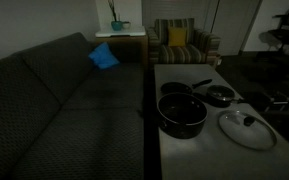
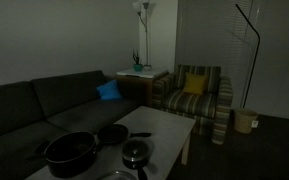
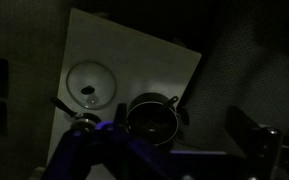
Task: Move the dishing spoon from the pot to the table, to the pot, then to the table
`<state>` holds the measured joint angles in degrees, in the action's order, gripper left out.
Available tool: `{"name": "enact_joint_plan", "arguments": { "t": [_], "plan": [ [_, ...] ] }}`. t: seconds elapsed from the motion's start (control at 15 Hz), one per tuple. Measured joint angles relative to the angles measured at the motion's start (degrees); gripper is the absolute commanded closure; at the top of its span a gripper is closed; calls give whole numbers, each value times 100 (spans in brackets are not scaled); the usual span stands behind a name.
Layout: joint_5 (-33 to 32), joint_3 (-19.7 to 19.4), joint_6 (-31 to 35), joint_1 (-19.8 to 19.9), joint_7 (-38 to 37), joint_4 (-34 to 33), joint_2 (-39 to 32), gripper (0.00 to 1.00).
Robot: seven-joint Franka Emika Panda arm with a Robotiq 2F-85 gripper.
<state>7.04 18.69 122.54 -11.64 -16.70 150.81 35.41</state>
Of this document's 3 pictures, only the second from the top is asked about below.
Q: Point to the glass pot lid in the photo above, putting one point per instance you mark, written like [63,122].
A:
[117,175]

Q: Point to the large black cooking pot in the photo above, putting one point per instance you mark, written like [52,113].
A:
[71,154]

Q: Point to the wooden side table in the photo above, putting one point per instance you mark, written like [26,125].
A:
[144,77]

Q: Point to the teal potted plant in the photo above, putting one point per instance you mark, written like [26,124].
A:
[137,66]

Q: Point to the blue throw pillow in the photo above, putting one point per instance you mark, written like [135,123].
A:
[109,91]

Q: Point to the white coffee table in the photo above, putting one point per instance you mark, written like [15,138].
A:
[170,137]

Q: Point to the yellow cushion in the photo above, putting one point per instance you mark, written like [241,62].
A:
[195,84]

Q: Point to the black frying pan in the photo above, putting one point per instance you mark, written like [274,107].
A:
[116,133]

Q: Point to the striped fabric armchair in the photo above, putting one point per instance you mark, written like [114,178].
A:
[211,110]

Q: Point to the small lidded saucepan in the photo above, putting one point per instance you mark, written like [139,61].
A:
[135,156]

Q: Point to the white multi-head floor lamp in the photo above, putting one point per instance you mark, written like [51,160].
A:
[141,8]

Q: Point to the beige waste basket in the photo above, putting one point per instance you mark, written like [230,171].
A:
[243,119]

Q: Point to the dark grey fabric sofa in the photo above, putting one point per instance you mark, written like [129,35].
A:
[35,112]

